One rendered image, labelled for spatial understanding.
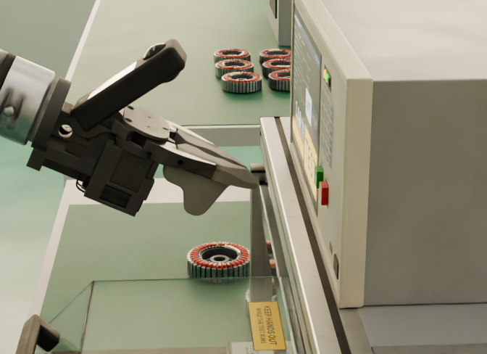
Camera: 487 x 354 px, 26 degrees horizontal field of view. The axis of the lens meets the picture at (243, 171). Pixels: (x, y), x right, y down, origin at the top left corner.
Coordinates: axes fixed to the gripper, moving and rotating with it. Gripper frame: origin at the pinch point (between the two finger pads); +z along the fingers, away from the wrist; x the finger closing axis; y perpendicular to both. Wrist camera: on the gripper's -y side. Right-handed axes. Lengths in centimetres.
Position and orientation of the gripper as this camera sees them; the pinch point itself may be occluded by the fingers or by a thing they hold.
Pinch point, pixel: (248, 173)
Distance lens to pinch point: 101.8
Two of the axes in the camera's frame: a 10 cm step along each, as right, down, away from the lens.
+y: -4.2, 8.6, 2.9
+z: 9.0, 3.8, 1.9
